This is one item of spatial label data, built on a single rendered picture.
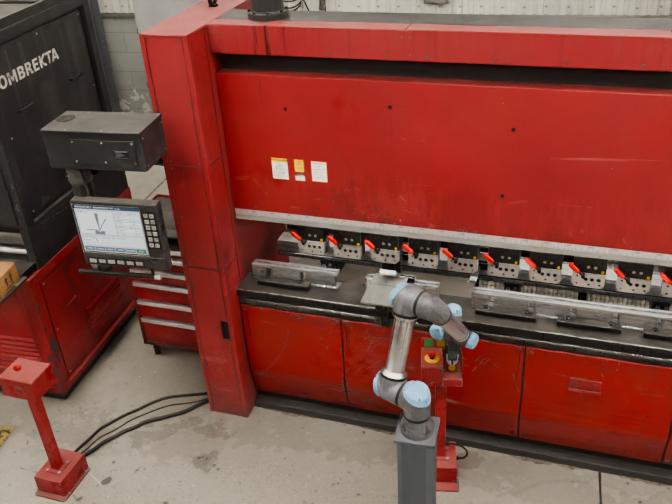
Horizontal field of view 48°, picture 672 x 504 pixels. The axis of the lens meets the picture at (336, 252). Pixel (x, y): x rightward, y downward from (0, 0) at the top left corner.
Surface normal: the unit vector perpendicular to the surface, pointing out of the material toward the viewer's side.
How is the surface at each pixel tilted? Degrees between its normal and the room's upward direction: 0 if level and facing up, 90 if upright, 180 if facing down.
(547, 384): 90
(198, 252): 90
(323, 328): 90
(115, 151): 90
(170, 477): 0
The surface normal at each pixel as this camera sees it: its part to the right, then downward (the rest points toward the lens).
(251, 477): -0.06, -0.85
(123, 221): -0.22, 0.51
